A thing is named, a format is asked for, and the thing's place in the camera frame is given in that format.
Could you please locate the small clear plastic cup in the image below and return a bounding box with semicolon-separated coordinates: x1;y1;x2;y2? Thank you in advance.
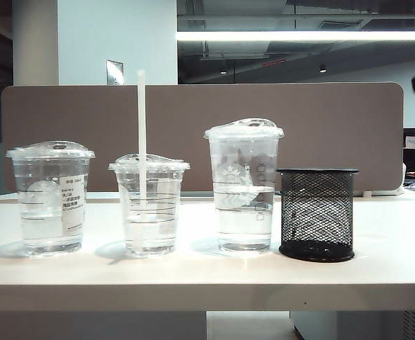
116;171;183;259

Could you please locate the brown desk partition panel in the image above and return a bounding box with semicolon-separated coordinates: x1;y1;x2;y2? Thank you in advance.
1;81;406;194

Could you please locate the long ceiling light strip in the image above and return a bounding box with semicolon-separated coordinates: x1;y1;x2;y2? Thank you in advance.
176;30;415;43

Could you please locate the clear lid of medium cup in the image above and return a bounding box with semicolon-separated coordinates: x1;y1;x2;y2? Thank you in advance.
5;140;97;160

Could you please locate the medium clear cup with label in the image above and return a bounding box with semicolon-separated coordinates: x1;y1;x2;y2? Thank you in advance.
11;155;91;258

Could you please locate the silver wall sign plaque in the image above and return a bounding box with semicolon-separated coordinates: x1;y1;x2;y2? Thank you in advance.
105;59;125;86

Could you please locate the clear lid of small cup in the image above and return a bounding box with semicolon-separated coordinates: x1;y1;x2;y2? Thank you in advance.
108;152;191;175

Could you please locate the white drinking straw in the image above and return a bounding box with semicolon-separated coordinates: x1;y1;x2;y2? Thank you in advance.
135;69;147;251

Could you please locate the black mesh pen holder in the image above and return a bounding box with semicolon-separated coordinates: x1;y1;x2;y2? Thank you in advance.
275;167;360;264

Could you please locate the clear lid of tall cup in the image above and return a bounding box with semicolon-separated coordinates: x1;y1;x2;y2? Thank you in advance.
203;118;285;140

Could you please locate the dark background monitor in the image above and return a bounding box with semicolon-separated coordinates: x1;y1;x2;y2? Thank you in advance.
403;127;415;171

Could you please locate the tall clear cup with logo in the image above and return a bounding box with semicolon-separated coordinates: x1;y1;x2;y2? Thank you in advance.
208;136;281;256

